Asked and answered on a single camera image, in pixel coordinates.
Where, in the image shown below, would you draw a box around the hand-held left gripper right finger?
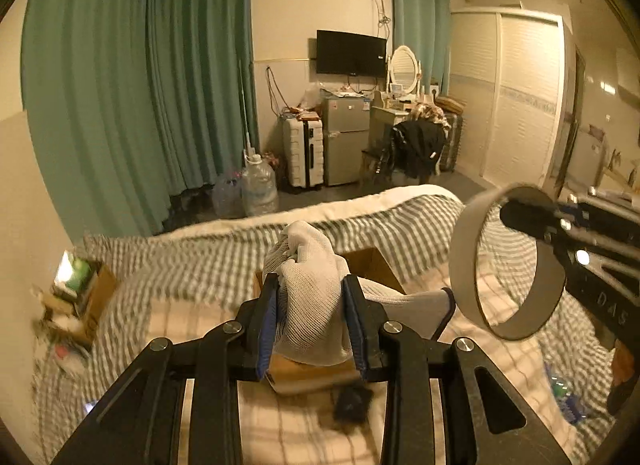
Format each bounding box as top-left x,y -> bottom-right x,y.
341,276 -> 572,465

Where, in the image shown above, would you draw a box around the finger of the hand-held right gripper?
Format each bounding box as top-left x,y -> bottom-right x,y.
559,194 -> 608,228
500,196 -> 568,247

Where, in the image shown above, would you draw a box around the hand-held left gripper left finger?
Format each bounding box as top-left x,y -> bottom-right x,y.
50,272 -> 281,465

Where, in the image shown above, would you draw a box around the white knitted work glove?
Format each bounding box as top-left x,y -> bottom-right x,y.
262,220 -> 456,367

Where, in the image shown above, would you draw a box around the brown cardboard box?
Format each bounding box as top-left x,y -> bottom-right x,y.
254,246 -> 408,396

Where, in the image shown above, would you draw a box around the cardboard tape roll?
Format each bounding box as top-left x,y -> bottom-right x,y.
448,184 -> 568,343

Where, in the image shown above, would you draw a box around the blue striped storage bag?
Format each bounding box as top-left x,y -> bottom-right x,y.
439,112 -> 464,172

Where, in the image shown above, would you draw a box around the clear plastic bottle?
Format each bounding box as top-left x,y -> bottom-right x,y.
542,360 -> 589,427

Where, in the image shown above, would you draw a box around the white sliding wardrobe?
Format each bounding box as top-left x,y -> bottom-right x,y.
449,7 -> 577,183

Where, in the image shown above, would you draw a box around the black jacket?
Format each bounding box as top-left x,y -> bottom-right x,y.
390,120 -> 447,181

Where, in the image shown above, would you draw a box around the large clear water jug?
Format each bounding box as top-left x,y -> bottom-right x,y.
240,148 -> 280,219

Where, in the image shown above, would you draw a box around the brown patterned cloth pile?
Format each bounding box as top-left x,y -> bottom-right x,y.
409,101 -> 452,130

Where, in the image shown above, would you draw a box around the white dressing table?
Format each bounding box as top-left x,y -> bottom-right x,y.
370,92 -> 442,177

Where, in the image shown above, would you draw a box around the small open cardboard box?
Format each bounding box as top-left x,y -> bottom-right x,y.
36,249 -> 119,352

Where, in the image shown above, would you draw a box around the white hard suitcase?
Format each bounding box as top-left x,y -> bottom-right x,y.
281,114 -> 325,194

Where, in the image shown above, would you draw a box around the small silver fridge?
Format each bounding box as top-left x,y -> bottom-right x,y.
320,90 -> 374,187

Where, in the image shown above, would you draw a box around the white oval vanity mirror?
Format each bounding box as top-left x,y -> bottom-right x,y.
385,44 -> 424,97

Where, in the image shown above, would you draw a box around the white thin pole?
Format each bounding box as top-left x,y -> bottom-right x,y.
241,59 -> 254,152

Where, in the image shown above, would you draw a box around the narrow green curtain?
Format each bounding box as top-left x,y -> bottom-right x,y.
390,0 -> 453,98

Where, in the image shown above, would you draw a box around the green window curtain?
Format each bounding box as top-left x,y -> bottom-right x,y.
142,0 -> 261,197

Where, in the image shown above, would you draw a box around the wide green curtain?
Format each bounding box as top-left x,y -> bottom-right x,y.
20,0 -> 173,246

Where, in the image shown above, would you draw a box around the hanging wall cables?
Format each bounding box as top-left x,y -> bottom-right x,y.
266,65 -> 282,117

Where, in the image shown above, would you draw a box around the black wall television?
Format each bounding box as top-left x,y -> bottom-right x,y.
315,30 -> 389,79

